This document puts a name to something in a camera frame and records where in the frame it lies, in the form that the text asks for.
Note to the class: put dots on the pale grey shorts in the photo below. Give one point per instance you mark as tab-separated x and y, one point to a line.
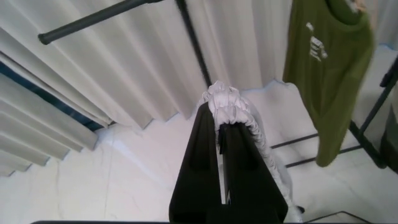
227	102

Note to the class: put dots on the window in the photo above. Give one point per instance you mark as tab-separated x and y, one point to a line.
46	97

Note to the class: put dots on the black clothes rack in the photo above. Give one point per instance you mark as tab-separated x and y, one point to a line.
93	19

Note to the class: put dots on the green printed sleeveless shirt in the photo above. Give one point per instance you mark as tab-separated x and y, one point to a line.
329	77

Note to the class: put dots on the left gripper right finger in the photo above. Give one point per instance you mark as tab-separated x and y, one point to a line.
252	186

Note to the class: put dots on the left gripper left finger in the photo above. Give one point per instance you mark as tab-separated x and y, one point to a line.
196	180

